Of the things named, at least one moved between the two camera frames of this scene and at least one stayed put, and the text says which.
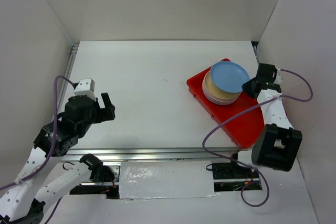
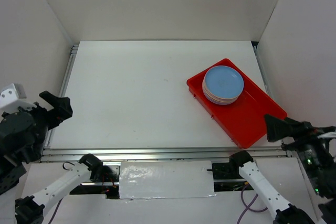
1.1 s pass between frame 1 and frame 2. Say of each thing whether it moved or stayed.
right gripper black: moved
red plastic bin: stayed
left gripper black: moved
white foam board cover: stayed
